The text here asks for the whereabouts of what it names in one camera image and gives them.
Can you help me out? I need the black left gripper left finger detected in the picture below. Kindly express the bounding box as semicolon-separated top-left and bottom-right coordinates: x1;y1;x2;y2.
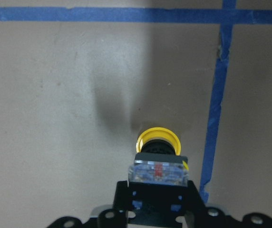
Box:
97;180;131;228

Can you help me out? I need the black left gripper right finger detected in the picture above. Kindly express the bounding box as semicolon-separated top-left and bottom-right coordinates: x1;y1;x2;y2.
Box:
184;180;210;228

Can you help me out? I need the yellow push button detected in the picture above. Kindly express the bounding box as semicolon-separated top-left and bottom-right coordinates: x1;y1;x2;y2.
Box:
128;127;189;187

